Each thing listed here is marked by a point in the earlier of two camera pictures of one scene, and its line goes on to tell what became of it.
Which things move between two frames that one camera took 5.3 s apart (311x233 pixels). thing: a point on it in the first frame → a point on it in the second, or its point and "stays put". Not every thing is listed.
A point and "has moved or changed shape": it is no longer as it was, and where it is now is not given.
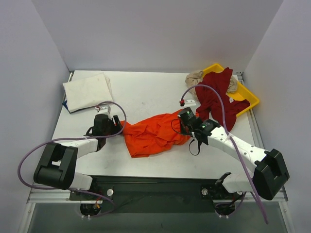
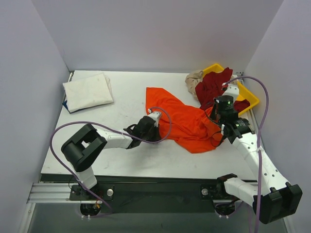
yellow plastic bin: (242, 92) stays put
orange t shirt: (146, 138) has moved or changed shape
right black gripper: (182, 126) → (214, 114)
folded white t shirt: (86, 91) stays put
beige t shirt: (196, 76) stays put
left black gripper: (115, 122) → (150, 131)
